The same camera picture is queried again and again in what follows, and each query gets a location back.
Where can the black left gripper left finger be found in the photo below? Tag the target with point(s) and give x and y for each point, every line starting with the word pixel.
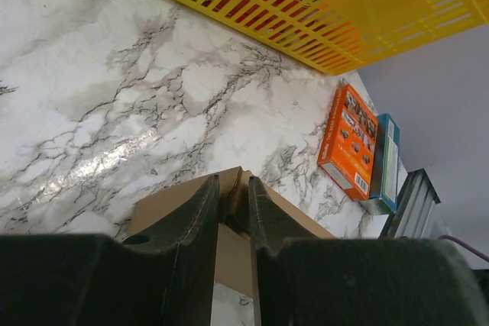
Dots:
pixel 162 275

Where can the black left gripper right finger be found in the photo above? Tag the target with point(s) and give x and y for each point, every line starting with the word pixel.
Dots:
pixel 302 279

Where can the brown cardboard box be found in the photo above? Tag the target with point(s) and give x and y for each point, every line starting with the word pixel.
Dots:
pixel 233 254

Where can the blue white small box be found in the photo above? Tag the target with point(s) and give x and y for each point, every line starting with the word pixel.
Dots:
pixel 384 181

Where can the aluminium rail frame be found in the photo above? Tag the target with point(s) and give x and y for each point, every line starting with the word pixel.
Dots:
pixel 418 212

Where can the orange small box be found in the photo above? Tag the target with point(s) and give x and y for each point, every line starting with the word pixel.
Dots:
pixel 347 150

